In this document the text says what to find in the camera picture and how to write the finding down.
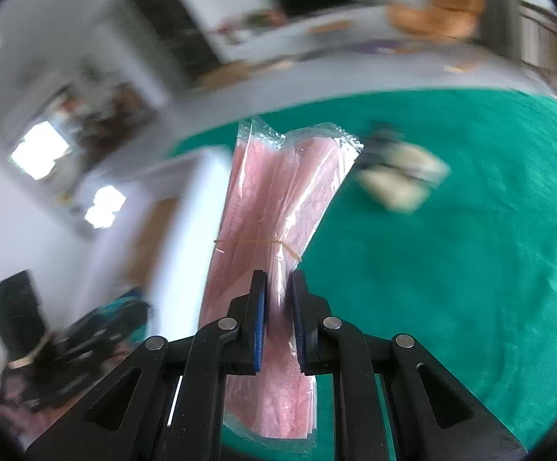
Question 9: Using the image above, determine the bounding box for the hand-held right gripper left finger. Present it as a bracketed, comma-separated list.
[26, 269, 269, 461]

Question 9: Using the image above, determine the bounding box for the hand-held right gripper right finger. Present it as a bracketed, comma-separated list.
[290, 269, 529, 461]

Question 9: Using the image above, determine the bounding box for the pink face mask packet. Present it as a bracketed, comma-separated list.
[198, 118, 364, 445]

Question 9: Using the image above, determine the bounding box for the teal patterned pouch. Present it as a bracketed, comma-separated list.
[69, 288, 151, 342]

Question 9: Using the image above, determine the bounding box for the black mesh net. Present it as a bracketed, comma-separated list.
[0, 317, 145, 411]

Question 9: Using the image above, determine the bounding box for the green tablecloth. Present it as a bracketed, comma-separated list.
[165, 87, 557, 461]

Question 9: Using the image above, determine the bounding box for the beige folded foam pad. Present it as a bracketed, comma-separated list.
[357, 146, 452, 213]

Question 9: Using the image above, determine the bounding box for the black rectangular object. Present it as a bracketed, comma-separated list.
[0, 270, 46, 361]

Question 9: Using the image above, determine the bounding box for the white television cabinet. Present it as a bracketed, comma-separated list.
[216, 7, 404, 65]

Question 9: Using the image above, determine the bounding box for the dark bookcase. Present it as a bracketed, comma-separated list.
[122, 0, 224, 80]

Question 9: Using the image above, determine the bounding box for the orange lounge chair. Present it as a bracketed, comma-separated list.
[386, 0, 487, 40]

